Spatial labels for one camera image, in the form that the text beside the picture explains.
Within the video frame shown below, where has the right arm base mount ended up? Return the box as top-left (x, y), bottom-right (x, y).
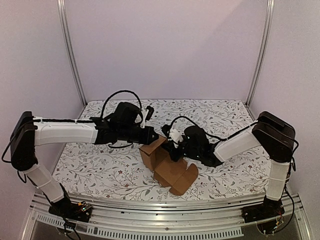
top-left (241, 197), bottom-right (285, 235)

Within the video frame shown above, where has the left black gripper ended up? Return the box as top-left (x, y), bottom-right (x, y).
top-left (118, 125), bottom-right (159, 145)

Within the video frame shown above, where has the right aluminium frame post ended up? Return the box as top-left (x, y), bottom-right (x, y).
top-left (245, 0), bottom-right (275, 108)

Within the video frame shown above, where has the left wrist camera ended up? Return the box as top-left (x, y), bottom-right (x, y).
top-left (140, 105), bottom-right (154, 129)

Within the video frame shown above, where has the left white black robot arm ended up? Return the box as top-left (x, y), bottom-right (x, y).
top-left (5, 102), bottom-right (159, 217)

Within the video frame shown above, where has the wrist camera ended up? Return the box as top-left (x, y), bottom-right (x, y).
top-left (161, 124), bottom-right (184, 144)
top-left (140, 105), bottom-right (154, 129)

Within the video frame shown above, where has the aluminium front rail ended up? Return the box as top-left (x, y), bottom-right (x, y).
top-left (21, 193), bottom-right (313, 240)

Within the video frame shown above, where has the aluminium frame post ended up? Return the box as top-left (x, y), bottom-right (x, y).
top-left (245, 0), bottom-right (275, 108)
top-left (57, 0), bottom-right (88, 107)

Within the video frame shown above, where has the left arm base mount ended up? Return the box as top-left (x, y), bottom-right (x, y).
top-left (48, 198), bottom-right (93, 223)

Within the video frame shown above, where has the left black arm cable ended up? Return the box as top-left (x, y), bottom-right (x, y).
top-left (101, 89), bottom-right (143, 118)

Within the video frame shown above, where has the left aluminium frame post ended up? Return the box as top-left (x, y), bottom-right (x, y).
top-left (57, 0), bottom-right (88, 107)

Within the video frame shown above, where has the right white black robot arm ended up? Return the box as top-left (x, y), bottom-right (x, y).
top-left (161, 111), bottom-right (299, 218)

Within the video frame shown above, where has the brown cardboard box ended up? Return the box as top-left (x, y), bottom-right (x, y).
top-left (139, 136), bottom-right (199, 196)

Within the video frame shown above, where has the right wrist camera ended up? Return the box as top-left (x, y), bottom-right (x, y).
top-left (161, 124), bottom-right (184, 144)

